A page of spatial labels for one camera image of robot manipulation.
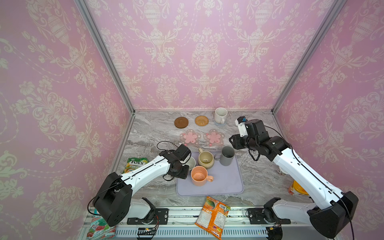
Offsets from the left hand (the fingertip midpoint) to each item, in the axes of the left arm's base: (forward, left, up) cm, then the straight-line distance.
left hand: (184, 175), depth 82 cm
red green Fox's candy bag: (-25, +38, -3) cm, 46 cm away
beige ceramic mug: (+12, -12, -3) cm, 17 cm away
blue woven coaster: (+40, -23, -3) cm, 46 cm away
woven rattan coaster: (+44, -10, -4) cm, 45 cm away
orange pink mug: (+2, -8, -4) cm, 9 cm away
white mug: (+43, -23, +4) cm, 49 cm away
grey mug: (+9, -23, +6) cm, 25 cm away
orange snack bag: (-19, -15, -3) cm, 24 cm away
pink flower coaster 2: (+28, -18, -4) cm, 34 cm away
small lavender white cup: (+7, -4, +2) cm, 8 cm away
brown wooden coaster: (+42, +5, -4) cm, 43 cm away
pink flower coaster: (+29, -2, -6) cm, 30 cm away
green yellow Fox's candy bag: (+9, +32, -4) cm, 34 cm away
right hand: (+13, -25, +18) cm, 34 cm away
